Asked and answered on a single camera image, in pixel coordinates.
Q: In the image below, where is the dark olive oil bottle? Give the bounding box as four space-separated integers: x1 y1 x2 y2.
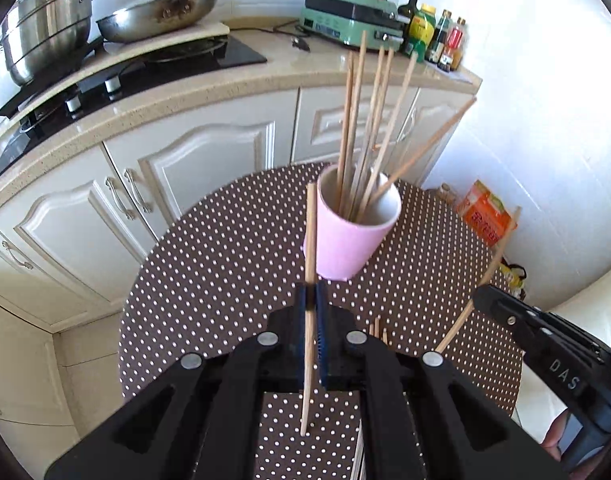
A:
398 0 420 36

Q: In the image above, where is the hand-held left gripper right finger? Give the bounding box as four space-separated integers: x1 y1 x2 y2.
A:
314 279 571 480

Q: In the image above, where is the steel wok with black handle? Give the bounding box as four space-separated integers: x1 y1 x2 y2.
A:
95 0 236 43

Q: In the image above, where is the brown polka-dot tablecloth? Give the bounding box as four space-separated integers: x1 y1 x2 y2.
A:
119 162 523 480

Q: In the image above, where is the cream kitchen base cabinet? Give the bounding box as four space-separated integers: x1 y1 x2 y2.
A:
0 77 483 331

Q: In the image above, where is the white paper sheet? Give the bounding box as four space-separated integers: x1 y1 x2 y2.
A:
428 62 473 83

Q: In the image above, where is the metal cabinet handle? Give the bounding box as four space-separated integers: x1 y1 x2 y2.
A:
1 240 33 271
124 169 153 213
105 177 136 221

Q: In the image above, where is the beige speckled countertop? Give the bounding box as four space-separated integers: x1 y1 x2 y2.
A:
0 27 483 211

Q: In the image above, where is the black glass gas hob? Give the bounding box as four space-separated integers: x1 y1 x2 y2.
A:
0 35 268 188

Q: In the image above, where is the red label sauce bottle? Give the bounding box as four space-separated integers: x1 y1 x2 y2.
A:
440 17 467 71

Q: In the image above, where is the person's right hand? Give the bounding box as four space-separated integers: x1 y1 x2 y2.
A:
542 409 572 461

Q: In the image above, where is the pink cup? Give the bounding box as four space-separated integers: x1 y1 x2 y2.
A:
302 165 403 281

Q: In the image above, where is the black power cable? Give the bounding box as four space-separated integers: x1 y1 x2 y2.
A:
225 17 311 52

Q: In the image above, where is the yellow packet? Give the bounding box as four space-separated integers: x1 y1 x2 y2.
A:
500 260 529 293

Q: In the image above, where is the pile of bamboo chopsticks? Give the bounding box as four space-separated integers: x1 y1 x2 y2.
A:
353 316 391 480

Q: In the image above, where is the yellow green bottle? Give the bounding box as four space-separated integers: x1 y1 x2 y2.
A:
404 4 437 61

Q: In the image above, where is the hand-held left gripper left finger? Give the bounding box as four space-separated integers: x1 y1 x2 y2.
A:
44 280 316 480

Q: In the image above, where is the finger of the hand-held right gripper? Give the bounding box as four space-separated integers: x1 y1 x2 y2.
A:
473 285 536 349

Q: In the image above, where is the white appliance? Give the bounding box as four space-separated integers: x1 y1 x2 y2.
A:
530 265 611 341

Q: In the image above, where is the green electric grill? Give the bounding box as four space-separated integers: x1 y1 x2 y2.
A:
299 0 406 51

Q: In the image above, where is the steel burner pan support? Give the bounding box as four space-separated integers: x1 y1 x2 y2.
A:
145 37 226 63

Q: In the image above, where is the stainless steel steamer pot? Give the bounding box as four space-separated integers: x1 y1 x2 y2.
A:
0 0 111 87

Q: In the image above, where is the dark soy sauce bottle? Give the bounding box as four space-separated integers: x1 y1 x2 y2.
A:
425 9 453 65

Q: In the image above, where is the beige stone slab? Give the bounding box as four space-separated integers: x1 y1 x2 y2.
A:
0 20 231 121

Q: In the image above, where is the orange bag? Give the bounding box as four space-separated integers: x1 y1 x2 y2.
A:
455 180 521 248

